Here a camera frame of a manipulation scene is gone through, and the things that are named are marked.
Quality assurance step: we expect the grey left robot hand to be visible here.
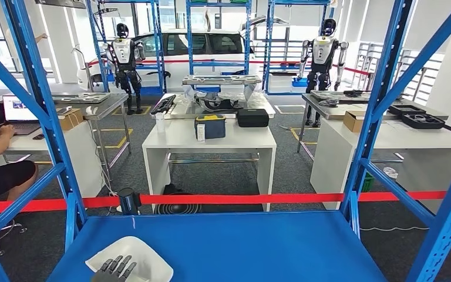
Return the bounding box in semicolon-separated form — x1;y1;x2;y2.
91;254;137;282

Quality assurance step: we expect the white plastic shell part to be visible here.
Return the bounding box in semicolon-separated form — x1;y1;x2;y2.
85;236;174;282

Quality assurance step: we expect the blue metal shelf rack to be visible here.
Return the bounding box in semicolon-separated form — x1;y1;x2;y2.
85;0;167;96
186;0;253;92
262;0;333;96
0;0;451;282

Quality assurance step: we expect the steel workbench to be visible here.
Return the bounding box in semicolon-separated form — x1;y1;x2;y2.
52;92;132;180
163;93;277;119
298;90;449;153

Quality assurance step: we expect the black plastic-wrapped car part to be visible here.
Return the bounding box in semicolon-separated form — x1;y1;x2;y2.
194;92;250;113

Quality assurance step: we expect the black round floor device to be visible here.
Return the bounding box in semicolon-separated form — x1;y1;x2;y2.
153;184;203;216

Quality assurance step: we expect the white desk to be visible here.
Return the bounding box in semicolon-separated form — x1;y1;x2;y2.
310;116;451;213
0;120;105;199

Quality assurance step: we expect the person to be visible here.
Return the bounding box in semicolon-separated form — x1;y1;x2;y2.
0;125;39;203
5;33;49;75

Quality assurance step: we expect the white plastic bottle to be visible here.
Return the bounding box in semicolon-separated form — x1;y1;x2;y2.
154;113;166;135

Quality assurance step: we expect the cardboard box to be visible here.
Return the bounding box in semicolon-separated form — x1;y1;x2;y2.
56;109;84;131
342;110;366;133

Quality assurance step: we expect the black moulded tray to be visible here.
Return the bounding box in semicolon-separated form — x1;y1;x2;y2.
150;94;177;116
388;103;426;116
401;113;446;130

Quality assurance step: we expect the blue and yellow tool bag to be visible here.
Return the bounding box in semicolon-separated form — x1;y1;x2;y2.
194;113;227;140

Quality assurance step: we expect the long grey metal panel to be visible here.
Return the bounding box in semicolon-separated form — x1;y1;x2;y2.
52;92;112;105
181;75;262;86

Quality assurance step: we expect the white table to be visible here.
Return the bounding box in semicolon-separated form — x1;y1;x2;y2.
142;116;277;213

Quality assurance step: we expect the open laptop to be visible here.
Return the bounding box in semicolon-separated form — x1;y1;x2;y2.
1;94;42;136

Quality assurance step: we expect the black carrying case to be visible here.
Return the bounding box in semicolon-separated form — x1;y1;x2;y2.
237;108;270;128

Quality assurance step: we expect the white car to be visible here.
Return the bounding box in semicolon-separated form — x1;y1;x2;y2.
78;30;263;94

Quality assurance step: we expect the black and white humanoid robot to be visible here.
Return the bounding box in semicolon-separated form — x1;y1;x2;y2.
297;18;349;127
102;23;146;116

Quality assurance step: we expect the green plastic crate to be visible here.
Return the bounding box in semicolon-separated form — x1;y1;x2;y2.
361;171;375;193

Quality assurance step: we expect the grey metal railing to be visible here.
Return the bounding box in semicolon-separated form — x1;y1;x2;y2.
352;41;446;102

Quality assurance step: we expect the black barrier post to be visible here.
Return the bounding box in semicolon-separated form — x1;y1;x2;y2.
117;187;142;216

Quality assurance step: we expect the white floor cable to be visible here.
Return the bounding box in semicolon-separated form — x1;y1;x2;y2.
359;226;419;233

